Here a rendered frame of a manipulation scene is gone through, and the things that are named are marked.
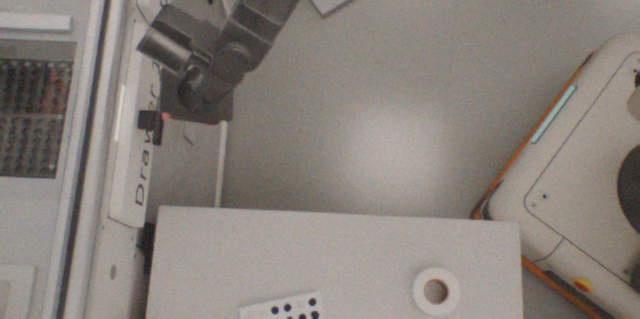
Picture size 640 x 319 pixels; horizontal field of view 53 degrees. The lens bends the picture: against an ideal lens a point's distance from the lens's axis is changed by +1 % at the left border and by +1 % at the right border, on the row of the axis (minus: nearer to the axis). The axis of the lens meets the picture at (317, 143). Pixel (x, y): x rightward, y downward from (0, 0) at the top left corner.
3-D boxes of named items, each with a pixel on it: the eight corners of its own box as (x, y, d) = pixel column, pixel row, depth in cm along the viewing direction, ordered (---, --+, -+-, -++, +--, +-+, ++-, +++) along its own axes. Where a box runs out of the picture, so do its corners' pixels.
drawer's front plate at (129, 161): (165, 50, 104) (146, 20, 93) (143, 228, 97) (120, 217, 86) (154, 50, 104) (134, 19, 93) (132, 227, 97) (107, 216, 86)
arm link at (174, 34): (255, 59, 71) (272, 18, 77) (164, -1, 68) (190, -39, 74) (207, 117, 79) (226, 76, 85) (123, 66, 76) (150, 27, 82)
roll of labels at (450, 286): (429, 259, 100) (433, 257, 96) (464, 290, 99) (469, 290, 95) (400, 293, 99) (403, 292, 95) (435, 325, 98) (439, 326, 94)
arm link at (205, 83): (235, 96, 77) (255, 59, 79) (185, 64, 75) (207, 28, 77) (217, 112, 83) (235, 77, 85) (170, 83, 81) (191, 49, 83)
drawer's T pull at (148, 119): (167, 97, 93) (165, 94, 92) (161, 147, 92) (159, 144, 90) (143, 96, 94) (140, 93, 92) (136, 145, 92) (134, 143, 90)
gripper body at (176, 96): (158, 69, 87) (172, 49, 81) (229, 81, 92) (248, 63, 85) (155, 114, 86) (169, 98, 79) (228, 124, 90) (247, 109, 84)
